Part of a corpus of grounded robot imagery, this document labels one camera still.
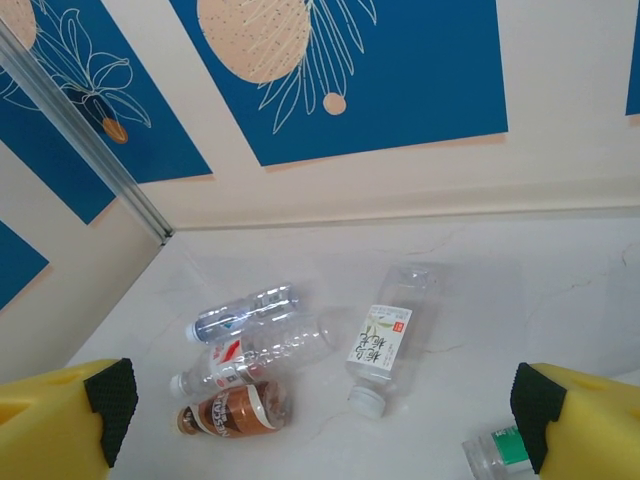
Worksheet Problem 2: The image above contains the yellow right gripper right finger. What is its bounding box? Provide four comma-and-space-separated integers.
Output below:
509, 362, 640, 480

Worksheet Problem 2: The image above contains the clear ribbed red label bottle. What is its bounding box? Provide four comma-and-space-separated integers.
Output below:
169, 309, 339, 399

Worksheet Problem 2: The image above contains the square clear white label bottle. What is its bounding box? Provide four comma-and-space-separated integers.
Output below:
345, 262, 441, 419

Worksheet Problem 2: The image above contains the brown coffee plastic bottle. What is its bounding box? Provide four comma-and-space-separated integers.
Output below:
174, 380, 294, 439

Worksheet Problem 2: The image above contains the clear green label bottle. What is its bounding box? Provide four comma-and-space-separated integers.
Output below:
460, 424, 539, 480

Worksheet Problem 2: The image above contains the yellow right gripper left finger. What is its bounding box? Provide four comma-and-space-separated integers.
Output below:
0, 357, 139, 480

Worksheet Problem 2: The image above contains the blue label water bottle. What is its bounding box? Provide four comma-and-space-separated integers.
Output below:
184, 282, 304, 346

